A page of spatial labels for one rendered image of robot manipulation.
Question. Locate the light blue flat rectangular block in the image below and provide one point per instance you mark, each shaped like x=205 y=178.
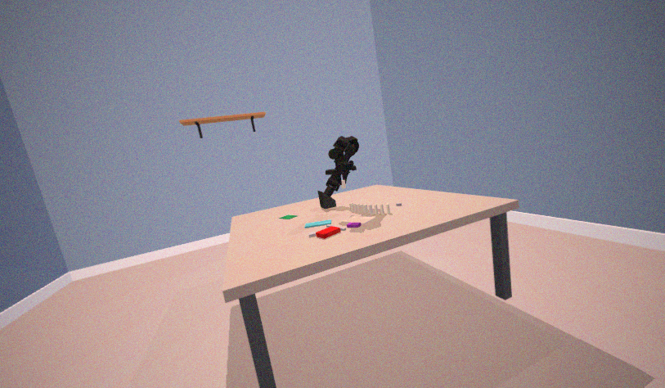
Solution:
x=315 y=224

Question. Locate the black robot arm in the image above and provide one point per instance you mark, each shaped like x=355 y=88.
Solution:
x=350 y=147

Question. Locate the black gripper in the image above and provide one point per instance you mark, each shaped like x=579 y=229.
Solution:
x=336 y=171

